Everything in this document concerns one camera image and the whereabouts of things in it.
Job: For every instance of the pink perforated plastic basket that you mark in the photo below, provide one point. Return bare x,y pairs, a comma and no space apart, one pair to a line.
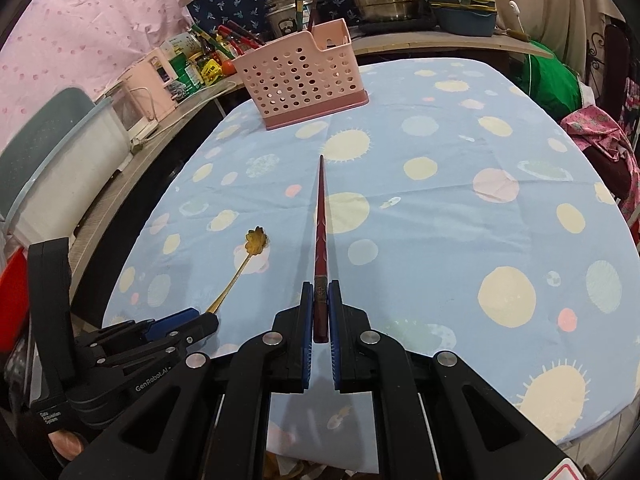
300,85

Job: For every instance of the pink floral cloth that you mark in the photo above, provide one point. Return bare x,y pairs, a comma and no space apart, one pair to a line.
595,130

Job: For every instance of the pink electric kettle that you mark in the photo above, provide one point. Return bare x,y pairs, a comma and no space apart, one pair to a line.
150,85

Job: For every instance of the grey-green chair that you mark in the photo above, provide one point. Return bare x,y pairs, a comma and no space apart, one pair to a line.
30,150

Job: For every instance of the wooden shelf board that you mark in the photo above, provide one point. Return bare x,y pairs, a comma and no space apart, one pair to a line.
450,42

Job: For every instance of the pink dotted curtain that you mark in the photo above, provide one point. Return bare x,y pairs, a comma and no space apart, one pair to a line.
75,25

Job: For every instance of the wooden side bench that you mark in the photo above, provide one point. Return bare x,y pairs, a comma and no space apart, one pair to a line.
125,180

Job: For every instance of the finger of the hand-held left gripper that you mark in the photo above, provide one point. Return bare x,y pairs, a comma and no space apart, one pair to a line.
170,322
205,327

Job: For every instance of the red plastic stool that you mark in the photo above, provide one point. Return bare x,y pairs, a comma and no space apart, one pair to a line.
12,285

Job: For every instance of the person's left hand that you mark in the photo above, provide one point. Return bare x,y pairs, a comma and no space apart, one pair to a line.
67,445

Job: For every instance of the green bag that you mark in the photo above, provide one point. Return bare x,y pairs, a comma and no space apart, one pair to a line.
550,80

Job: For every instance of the steel rice cooker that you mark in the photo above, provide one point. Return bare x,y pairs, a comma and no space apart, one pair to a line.
280,17

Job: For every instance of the green box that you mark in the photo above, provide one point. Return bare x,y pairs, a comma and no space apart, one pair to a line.
185,72

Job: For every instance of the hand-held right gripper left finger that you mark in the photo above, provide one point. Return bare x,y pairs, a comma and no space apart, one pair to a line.
306,345

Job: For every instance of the white power strip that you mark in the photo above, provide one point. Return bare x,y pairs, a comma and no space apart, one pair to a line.
140,135

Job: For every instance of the blue planter tray with greens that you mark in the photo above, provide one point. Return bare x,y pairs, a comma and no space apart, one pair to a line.
462,15

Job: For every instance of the white storage bin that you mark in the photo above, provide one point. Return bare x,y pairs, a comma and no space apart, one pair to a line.
65,180

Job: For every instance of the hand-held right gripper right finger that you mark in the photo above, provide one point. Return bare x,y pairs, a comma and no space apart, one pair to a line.
336,345

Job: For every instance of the dark metal chair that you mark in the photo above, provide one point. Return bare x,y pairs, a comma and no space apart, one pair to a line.
617,60

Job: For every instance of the gold flower spoon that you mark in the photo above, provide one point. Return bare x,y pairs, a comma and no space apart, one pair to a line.
256,241

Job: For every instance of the blue planet print tablecloth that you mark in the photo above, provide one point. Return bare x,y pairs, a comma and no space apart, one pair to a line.
425,220

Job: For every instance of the orange tomato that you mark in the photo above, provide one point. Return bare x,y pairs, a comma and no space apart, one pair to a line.
227,66

